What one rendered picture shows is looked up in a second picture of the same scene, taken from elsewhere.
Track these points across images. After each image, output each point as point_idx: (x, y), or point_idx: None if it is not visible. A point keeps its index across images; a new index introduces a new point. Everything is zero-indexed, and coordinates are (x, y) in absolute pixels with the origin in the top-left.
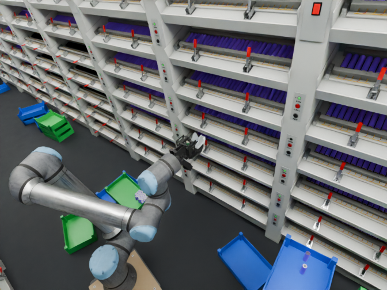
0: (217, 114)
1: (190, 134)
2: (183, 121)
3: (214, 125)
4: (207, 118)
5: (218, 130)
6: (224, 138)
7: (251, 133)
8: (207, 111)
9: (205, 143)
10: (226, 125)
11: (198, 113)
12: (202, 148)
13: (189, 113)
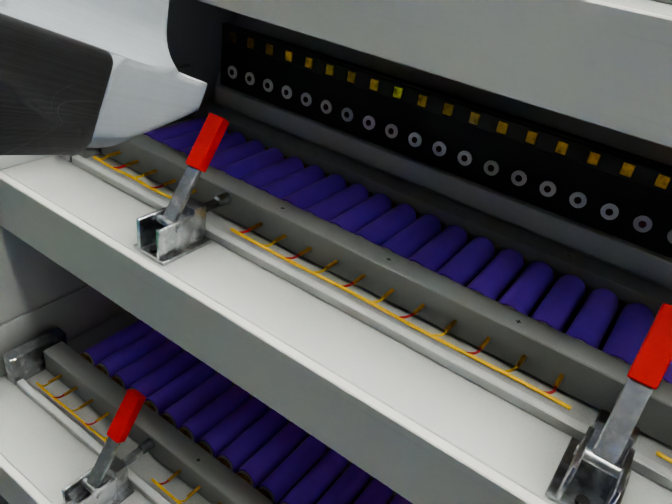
0: (311, 204)
1: (33, 338)
2: (17, 178)
3: (270, 259)
4: (223, 195)
5: (296, 310)
6: (346, 389)
7: (648, 410)
8: (236, 167)
9: (119, 423)
10: (379, 291)
11: (170, 155)
12: (14, 92)
13: (90, 154)
